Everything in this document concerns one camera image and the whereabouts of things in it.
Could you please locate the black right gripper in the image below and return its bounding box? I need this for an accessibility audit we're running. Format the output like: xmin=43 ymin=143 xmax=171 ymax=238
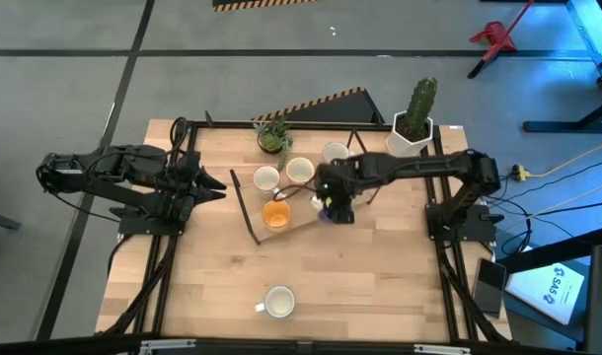
xmin=314 ymin=157 xmax=364 ymax=226

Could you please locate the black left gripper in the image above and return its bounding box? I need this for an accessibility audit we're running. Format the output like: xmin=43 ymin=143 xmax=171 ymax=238
xmin=167 ymin=151 xmax=227 ymax=222

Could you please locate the yellow coffee mug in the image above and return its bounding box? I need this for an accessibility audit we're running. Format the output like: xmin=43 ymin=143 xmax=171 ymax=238
xmin=260 ymin=199 xmax=293 ymax=233

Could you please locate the cream-lined coffee mug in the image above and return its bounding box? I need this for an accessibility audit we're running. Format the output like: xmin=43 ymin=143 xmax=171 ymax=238
xmin=285 ymin=156 xmax=316 ymax=185

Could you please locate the white-lined coffee mug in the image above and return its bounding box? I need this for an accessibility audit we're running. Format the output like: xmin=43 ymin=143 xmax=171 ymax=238
xmin=321 ymin=141 xmax=351 ymax=165
xmin=252 ymin=165 xmax=282 ymax=194

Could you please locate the white orange-spiral coffee mug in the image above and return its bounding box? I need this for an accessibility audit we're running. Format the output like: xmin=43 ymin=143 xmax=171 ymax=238
xmin=254 ymin=284 xmax=297 ymax=320

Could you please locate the small green succulent plant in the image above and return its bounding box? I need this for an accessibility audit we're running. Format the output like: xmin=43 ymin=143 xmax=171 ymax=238
xmin=254 ymin=115 xmax=295 ymax=172

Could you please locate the white hexagonal plant pot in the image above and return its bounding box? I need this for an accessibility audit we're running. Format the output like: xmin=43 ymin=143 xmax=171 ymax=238
xmin=385 ymin=111 xmax=434 ymax=158

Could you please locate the black hazard-striped ramp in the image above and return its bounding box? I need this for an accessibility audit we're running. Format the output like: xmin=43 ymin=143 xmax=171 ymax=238
xmin=251 ymin=87 xmax=386 ymax=125

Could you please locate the green cactus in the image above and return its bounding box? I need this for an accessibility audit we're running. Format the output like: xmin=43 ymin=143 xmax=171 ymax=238
xmin=404 ymin=76 xmax=439 ymax=142

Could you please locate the black smartphone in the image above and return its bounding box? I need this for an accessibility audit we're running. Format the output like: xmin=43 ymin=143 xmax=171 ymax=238
xmin=472 ymin=258 xmax=507 ymax=318

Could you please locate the hazard-striped black mat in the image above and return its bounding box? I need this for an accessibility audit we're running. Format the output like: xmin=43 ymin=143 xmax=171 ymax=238
xmin=211 ymin=0 xmax=318 ymax=14

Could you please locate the black crossbeam with silver brackets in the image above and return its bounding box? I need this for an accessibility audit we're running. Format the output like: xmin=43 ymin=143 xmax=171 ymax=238
xmin=0 ymin=333 xmax=602 ymax=355

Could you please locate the white printed booklet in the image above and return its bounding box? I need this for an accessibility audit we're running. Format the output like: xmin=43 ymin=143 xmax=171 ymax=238
xmin=505 ymin=262 xmax=586 ymax=326

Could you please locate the red floor stand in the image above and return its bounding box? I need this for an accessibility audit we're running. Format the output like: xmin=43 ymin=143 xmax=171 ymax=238
xmin=467 ymin=0 xmax=535 ymax=80

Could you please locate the black desk leg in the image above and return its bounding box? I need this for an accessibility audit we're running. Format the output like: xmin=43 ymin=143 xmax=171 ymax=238
xmin=521 ymin=98 xmax=602 ymax=134

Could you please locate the black cable loop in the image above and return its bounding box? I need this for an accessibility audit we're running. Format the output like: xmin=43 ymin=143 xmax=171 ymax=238
xmin=169 ymin=116 xmax=189 ymax=155

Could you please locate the black aluminium table frame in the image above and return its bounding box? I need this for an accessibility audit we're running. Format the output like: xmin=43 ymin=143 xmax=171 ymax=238
xmin=103 ymin=119 xmax=510 ymax=346

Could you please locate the black cable bundle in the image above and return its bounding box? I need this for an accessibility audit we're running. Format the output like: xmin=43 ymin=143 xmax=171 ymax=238
xmin=483 ymin=155 xmax=602 ymax=257

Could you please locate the yellow cable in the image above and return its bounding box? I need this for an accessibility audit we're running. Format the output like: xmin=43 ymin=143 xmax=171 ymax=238
xmin=525 ymin=137 xmax=602 ymax=178

